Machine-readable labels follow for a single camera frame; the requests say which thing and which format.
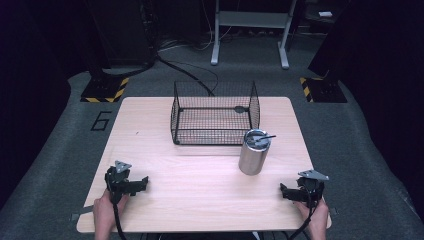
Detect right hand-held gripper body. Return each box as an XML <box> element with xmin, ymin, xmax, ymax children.
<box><xmin>294</xmin><ymin>169</ymin><xmax>330</xmax><ymax>205</ymax></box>

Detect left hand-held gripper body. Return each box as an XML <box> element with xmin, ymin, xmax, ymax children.
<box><xmin>104</xmin><ymin>160</ymin><xmax>138</xmax><ymax>204</ymax></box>

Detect stainless steel tumbler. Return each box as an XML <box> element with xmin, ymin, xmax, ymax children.
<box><xmin>238</xmin><ymin>128</ymin><xmax>272</xmax><ymax>177</ymax></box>

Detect black wire mesh basket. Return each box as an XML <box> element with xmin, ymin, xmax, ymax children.
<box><xmin>170</xmin><ymin>80</ymin><xmax>262</xmax><ymax>146</ymax></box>

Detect person's right hand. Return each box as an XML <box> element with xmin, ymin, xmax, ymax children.
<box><xmin>295</xmin><ymin>197</ymin><xmax>330</xmax><ymax>233</ymax></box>

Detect person's left hand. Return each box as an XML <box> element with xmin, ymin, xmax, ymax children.
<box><xmin>92</xmin><ymin>189</ymin><xmax>130</xmax><ymax>228</ymax></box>

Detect black straw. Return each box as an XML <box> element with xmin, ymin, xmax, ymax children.
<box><xmin>254</xmin><ymin>134</ymin><xmax>277</xmax><ymax>143</ymax></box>

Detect black hazard-striped stand base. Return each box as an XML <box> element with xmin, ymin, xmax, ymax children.
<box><xmin>298</xmin><ymin>76</ymin><xmax>348</xmax><ymax>104</ymax></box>
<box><xmin>80</xmin><ymin>68</ymin><xmax>130</xmax><ymax>104</ymax></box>

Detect black cabinet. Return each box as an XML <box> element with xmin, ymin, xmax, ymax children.
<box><xmin>84</xmin><ymin>0</ymin><xmax>158</xmax><ymax>78</ymax></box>

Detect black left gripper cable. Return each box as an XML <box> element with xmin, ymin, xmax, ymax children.
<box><xmin>111</xmin><ymin>199</ymin><xmax>128</xmax><ymax>240</ymax></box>

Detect black floor cable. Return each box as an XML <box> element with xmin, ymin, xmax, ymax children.
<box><xmin>155</xmin><ymin>53</ymin><xmax>220</xmax><ymax>98</ymax></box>

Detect grey metal stand frame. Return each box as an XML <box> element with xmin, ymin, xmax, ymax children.
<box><xmin>210</xmin><ymin>0</ymin><xmax>298</xmax><ymax>70</ymax></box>

